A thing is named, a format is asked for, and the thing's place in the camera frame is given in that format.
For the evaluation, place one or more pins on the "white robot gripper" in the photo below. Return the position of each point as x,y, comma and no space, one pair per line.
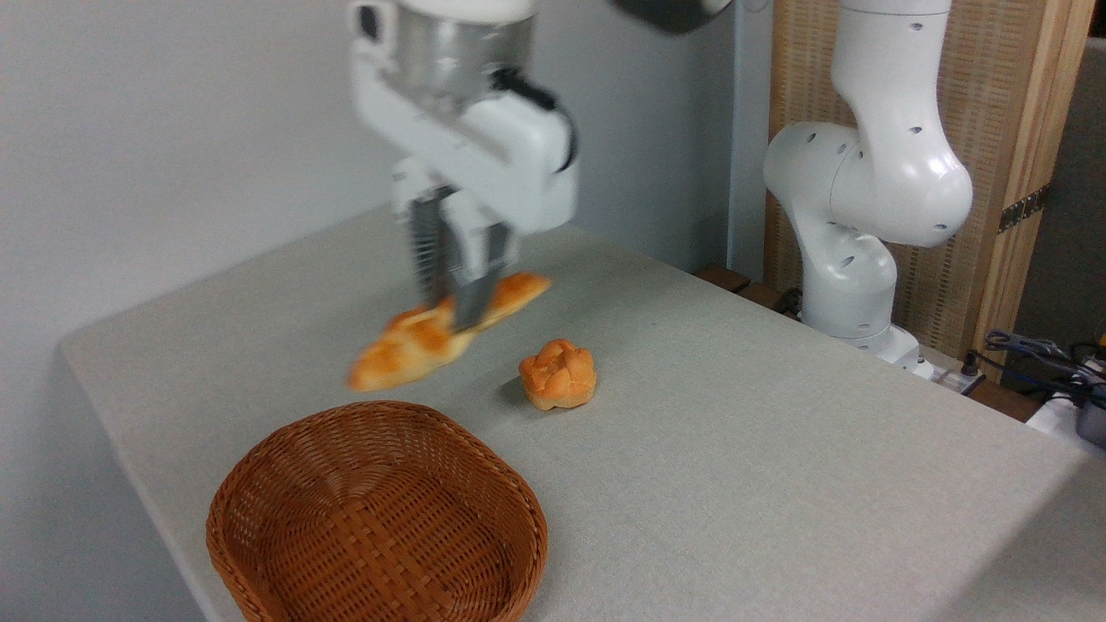
510,155

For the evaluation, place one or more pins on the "long braided bread loaf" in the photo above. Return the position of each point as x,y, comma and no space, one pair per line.
406,350

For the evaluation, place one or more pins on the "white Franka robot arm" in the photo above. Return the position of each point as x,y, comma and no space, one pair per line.
873,190

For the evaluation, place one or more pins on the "black plug at robot base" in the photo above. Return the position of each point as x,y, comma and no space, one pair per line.
969,367

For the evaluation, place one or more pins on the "round knotted bread roll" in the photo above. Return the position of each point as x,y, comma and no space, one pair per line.
558,375

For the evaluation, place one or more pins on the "brown wicker basket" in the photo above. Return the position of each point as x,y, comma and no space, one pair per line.
371,518

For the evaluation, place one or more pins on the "woven wood-framed folding screen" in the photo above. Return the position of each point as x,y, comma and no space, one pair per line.
994,112

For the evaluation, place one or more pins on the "metal screen hinge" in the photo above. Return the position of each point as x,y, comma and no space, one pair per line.
1024,209

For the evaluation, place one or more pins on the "white cloth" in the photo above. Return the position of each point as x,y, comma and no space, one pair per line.
1052,419

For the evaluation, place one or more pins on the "grey box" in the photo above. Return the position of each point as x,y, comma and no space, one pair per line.
1093,423

